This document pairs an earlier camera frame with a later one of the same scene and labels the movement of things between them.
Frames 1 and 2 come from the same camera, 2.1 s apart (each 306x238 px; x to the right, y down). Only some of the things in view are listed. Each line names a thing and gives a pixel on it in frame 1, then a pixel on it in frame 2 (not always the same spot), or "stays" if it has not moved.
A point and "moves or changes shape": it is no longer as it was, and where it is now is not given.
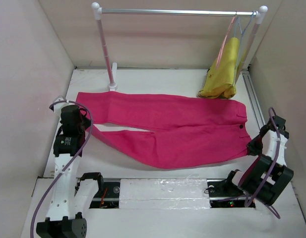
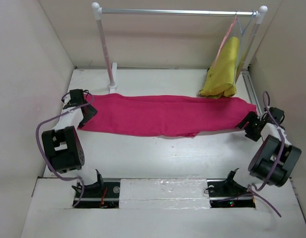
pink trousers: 194,129 moves or changes shape
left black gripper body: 85,124 to 91,112
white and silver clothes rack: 112,67 stays
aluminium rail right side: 253,97 stays
